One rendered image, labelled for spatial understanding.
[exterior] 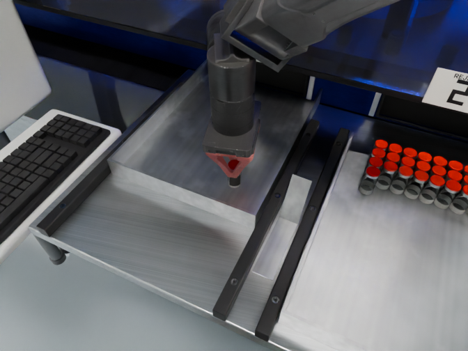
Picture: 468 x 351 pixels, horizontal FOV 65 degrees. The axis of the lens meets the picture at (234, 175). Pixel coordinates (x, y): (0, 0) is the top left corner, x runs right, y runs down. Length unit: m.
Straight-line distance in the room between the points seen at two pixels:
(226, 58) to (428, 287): 0.39
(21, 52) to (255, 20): 0.65
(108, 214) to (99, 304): 0.96
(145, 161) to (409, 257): 0.44
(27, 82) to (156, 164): 0.42
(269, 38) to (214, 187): 0.28
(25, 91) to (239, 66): 0.63
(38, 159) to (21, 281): 0.96
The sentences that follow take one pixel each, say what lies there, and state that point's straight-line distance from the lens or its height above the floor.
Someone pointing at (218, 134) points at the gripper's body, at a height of 1.01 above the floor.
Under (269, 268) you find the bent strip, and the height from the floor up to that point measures 0.88.
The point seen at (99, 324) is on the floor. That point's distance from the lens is 1.50.
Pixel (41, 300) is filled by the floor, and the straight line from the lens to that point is 1.62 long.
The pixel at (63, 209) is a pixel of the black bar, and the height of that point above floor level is 0.90.
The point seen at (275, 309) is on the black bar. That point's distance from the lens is 0.47.
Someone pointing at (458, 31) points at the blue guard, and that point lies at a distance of 0.60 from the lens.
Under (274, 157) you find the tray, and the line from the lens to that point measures 0.64.
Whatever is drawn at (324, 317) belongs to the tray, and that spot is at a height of 0.88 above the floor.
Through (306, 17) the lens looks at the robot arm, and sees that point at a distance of 0.35.
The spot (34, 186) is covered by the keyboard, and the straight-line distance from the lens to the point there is 0.75.
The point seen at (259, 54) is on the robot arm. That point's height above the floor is 1.12.
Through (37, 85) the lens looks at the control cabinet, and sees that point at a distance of 0.98.
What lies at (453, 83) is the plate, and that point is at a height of 1.03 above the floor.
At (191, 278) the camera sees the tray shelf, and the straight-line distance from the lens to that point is 0.51.
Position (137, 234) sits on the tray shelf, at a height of 0.88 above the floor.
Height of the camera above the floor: 1.33
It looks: 48 degrees down
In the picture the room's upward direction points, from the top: straight up
